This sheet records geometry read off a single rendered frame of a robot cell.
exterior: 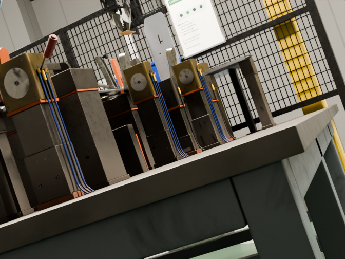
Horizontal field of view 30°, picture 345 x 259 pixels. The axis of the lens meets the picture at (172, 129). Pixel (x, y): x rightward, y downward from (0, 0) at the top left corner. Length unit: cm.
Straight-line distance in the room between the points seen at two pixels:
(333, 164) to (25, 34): 330
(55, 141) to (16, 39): 383
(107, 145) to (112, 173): 8
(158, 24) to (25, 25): 257
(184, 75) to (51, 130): 100
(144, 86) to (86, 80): 38
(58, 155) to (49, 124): 8
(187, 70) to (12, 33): 308
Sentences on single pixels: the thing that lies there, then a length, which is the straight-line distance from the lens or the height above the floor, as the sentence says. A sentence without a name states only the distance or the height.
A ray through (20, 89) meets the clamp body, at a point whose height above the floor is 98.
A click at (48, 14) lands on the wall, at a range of 553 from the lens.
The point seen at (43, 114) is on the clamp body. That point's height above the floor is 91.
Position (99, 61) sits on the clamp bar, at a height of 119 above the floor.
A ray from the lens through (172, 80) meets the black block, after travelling 233.
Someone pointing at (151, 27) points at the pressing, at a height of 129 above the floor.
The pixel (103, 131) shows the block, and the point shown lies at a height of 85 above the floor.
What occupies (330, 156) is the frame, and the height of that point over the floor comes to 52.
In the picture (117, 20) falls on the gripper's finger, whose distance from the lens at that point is 265.
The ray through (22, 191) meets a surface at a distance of 173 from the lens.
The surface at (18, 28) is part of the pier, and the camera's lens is 535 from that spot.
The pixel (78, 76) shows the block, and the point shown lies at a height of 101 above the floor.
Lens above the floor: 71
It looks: 2 degrees up
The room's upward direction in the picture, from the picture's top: 19 degrees counter-clockwise
